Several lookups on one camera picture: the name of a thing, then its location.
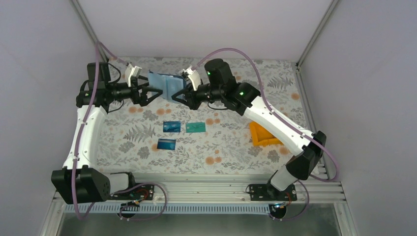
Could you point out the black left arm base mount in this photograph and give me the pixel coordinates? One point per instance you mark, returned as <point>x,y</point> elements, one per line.
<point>135,193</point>

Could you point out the dark blue credit card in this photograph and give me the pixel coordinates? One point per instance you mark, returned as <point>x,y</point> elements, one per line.
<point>171,126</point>

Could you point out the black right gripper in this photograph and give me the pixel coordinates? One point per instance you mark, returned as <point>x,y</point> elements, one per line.
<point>189,99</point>

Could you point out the aluminium rail base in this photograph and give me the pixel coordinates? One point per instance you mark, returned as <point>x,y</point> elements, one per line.
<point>228,194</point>

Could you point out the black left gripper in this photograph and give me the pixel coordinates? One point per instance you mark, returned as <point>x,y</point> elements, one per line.
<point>141,100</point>

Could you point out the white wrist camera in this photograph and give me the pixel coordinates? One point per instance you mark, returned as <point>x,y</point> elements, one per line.
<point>191,75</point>
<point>130,73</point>

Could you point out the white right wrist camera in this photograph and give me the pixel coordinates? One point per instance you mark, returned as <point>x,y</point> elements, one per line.
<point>191,75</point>

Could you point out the blue leather card holder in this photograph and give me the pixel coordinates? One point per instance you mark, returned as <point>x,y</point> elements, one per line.
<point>171,84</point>

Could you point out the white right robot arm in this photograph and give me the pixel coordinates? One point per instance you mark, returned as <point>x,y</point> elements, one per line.
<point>243,98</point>

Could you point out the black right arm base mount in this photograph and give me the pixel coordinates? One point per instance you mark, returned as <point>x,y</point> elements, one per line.
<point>270,192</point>

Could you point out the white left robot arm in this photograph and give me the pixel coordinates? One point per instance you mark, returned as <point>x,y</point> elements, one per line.
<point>79,180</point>

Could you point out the yellow plastic bin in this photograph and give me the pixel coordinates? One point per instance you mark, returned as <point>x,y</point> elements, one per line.
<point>261,137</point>

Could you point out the blue striped credit card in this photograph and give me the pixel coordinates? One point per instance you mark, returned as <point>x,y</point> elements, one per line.
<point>166,144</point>

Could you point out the floral table cloth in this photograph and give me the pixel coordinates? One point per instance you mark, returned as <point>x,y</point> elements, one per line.
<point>129,136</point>

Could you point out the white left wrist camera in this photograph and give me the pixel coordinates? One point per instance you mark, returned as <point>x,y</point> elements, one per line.
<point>130,73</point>

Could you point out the green credit card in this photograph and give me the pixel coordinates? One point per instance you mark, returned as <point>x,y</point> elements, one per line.
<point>195,127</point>

